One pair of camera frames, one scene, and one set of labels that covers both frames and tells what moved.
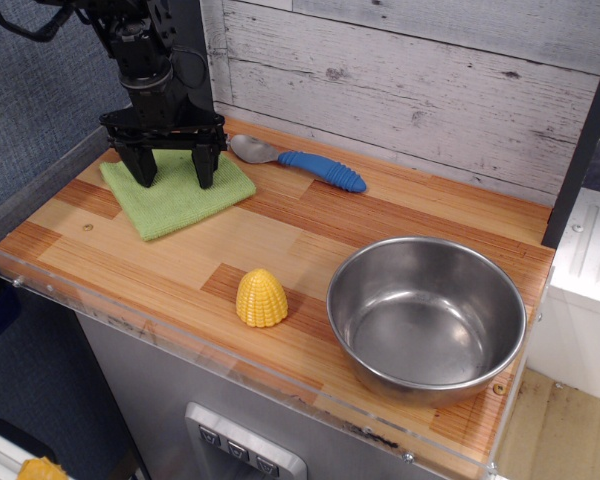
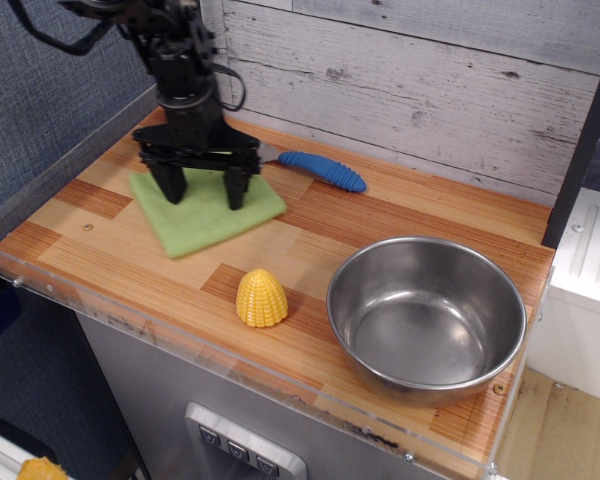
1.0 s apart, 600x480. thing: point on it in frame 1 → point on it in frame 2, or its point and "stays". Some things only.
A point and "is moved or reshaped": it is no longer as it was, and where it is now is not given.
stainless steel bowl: [427, 321] stays
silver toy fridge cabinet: [193, 417] stays
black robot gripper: [164, 117] → [199, 136]
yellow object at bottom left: [41, 469] stays
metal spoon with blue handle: [250, 149] stays
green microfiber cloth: [176, 199] is moved or reshaped
